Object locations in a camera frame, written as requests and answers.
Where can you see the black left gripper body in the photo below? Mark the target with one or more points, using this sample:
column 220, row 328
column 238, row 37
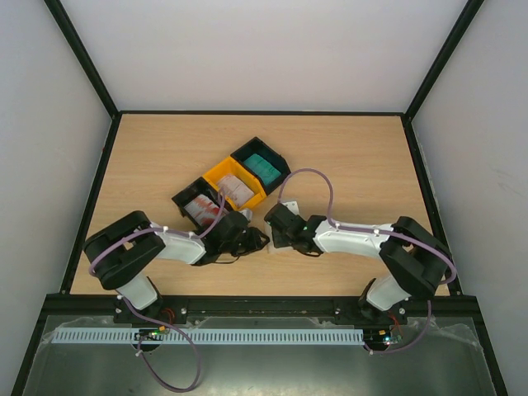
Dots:
column 239, row 247

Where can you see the black bin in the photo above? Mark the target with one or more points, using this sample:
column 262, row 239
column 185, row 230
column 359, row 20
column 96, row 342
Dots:
column 201, row 186
column 256, row 145

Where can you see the yellow bin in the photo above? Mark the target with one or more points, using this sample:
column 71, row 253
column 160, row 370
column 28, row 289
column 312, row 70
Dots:
column 229, row 165

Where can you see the beige card holder wallet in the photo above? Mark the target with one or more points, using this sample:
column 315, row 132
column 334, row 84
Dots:
column 278, row 243

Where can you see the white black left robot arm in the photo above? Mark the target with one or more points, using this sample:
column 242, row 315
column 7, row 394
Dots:
column 119, row 253

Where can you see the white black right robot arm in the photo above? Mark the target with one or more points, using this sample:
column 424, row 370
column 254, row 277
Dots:
column 417, row 261

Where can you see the red white card stack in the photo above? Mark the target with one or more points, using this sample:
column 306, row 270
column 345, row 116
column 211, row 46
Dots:
column 203, row 210

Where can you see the white pink card stack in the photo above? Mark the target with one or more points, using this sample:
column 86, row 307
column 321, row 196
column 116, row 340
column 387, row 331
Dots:
column 235, row 189

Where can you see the green card stack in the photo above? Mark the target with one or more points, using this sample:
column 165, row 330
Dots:
column 262, row 168

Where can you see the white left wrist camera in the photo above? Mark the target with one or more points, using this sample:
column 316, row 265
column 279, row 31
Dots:
column 247, row 213

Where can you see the grey slotted cable duct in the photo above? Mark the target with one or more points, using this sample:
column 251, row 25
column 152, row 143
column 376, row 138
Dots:
column 207, row 336

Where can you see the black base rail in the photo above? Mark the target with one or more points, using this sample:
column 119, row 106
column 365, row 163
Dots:
column 187, row 309

